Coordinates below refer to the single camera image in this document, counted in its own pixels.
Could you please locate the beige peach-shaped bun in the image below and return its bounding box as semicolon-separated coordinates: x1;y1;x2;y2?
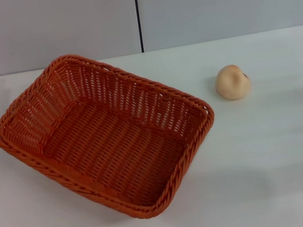
213;62;253;103

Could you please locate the orange woven plastic basket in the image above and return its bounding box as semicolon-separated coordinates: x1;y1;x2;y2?
0;34;229;227

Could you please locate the black vertical wall strip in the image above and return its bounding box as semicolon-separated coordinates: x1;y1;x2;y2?
133;0;146;54

